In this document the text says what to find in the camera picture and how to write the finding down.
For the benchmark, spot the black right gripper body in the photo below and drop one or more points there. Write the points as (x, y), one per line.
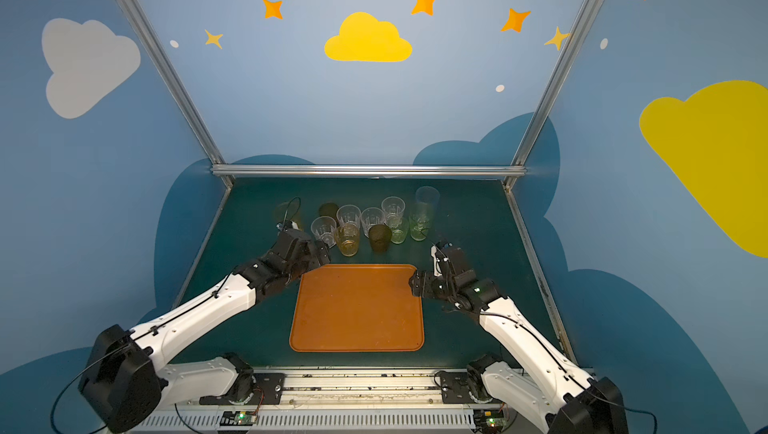
(424, 284)

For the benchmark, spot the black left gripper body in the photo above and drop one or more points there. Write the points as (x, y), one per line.
(310, 251)

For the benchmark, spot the clear faceted plastic glass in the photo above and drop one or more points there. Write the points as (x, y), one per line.
(324, 229)

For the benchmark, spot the short yellow plastic glass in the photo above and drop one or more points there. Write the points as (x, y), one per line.
(348, 239)

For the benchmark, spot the brown textured glass front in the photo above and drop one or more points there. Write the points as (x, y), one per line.
(380, 236)

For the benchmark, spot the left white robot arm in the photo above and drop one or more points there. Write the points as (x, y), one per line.
(130, 372)

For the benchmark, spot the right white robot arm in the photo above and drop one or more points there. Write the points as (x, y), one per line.
(555, 394)

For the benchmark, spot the orange plastic tray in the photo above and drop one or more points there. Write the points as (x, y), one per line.
(357, 308)

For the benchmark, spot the tall yellow plastic glass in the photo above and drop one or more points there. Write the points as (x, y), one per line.
(288, 214)

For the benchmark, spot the dark brown textured glass back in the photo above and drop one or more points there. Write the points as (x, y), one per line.
(328, 209)

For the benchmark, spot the clear ribbed glass left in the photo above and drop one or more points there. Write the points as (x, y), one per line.
(349, 214)

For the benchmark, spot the clear ribbed glass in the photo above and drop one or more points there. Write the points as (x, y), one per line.
(349, 214)
(393, 208)
(371, 216)

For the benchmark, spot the short green glass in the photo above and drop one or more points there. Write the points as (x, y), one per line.
(399, 227)

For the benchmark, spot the clear ribbed glass middle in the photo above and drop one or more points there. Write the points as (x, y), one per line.
(371, 216)

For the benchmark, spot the tall green glass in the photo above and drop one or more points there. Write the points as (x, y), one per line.
(420, 219)

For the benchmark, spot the clear ribbed glass right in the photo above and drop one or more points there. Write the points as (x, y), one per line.
(393, 208)

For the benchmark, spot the right green circuit board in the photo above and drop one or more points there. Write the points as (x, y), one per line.
(490, 422)

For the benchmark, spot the green circuit board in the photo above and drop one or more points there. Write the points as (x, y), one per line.
(490, 422)
(239, 418)

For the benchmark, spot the left green circuit board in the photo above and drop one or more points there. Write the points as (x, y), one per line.
(239, 418)

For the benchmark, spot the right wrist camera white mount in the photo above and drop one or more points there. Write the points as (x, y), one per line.
(438, 260)

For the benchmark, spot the horizontal aluminium back rail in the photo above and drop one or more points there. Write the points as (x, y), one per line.
(366, 171)

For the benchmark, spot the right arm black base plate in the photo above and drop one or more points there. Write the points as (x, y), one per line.
(456, 387)

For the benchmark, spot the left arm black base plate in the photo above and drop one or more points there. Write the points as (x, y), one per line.
(267, 387)

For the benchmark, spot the left aluminium frame post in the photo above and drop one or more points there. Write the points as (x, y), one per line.
(145, 32)

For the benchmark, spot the aluminium frame post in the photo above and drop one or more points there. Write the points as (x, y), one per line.
(580, 29)
(145, 32)

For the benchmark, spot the right aluminium frame post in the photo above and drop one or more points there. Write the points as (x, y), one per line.
(580, 29)

